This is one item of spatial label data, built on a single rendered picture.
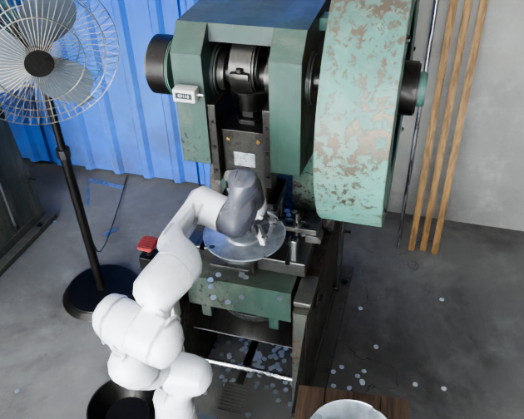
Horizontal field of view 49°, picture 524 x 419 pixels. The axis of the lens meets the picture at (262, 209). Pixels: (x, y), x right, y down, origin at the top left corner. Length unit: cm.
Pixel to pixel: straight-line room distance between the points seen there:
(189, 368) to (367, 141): 74
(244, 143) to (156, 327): 78
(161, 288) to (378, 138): 59
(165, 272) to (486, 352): 182
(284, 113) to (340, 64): 39
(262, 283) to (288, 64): 79
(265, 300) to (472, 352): 110
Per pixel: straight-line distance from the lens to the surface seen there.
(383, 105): 134
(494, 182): 329
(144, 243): 206
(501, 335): 288
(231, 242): 198
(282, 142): 174
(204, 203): 150
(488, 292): 306
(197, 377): 157
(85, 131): 377
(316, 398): 208
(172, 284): 127
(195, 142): 185
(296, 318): 197
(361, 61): 134
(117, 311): 131
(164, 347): 126
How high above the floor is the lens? 208
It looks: 38 degrees down
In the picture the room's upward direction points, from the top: 2 degrees counter-clockwise
